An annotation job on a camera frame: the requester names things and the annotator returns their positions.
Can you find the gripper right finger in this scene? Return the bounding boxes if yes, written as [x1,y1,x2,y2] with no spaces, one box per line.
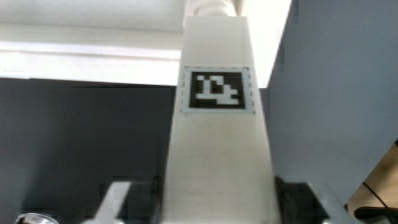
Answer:
[276,177,356,224]

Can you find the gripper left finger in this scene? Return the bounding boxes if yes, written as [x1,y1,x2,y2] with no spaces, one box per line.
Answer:
[83,179,163,224]

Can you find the white leg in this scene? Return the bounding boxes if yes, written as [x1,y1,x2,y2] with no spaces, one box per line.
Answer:
[161,0,283,224]

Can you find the white desk top tray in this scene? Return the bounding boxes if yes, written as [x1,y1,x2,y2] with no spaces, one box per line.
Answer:
[0,0,294,87]

